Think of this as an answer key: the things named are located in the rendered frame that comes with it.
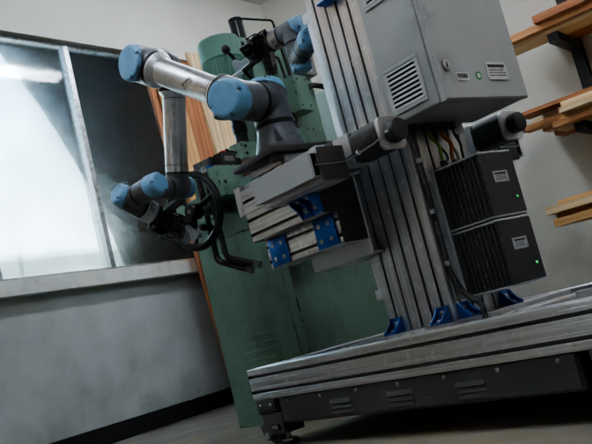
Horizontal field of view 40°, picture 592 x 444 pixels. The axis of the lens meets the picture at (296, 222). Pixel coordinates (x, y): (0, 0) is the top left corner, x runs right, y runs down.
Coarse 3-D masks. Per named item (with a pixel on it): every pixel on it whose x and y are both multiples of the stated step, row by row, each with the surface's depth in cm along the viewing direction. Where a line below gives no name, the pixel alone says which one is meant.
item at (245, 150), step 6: (234, 144) 318; (240, 144) 316; (246, 144) 317; (252, 144) 320; (234, 150) 318; (240, 150) 316; (246, 150) 317; (252, 150) 319; (240, 156) 316; (246, 156) 316; (252, 156) 318
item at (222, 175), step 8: (208, 168) 298; (216, 168) 295; (224, 168) 298; (232, 168) 301; (216, 176) 295; (224, 176) 297; (232, 176) 300; (240, 176) 304; (216, 184) 296; (224, 184) 296; (232, 184) 299
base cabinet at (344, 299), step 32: (256, 256) 298; (224, 288) 310; (256, 288) 298; (288, 288) 289; (320, 288) 297; (352, 288) 311; (224, 320) 311; (256, 320) 300; (288, 320) 289; (320, 320) 292; (352, 320) 306; (384, 320) 321; (224, 352) 312; (256, 352) 300; (288, 352) 290; (256, 416) 303
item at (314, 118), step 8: (280, 56) 337; (288, 64) 339; (280, 72) 334; (312, 88) 347; (312, 96) 345; (312, 112) 342; (304, 120) 337; (312, 120) 341; (320, 120) 345; (320, 128) 343; (320, 136) 342
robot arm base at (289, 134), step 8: (272, 120) 237; (280, 120) 237; (288, 120) 239; (256, 128) 241; (264, 128) 238; (272, 128) 237; (280, 128) 236; (288, 128) 237; (296, 128) 242; (264, 136) 237; (272, 136) 236; (280, 136) 235; (288, 136) 236; (296, 136) 237; (256, 144) 241; (264, 144) 236; (272, 144) 235; (256, 152) 240
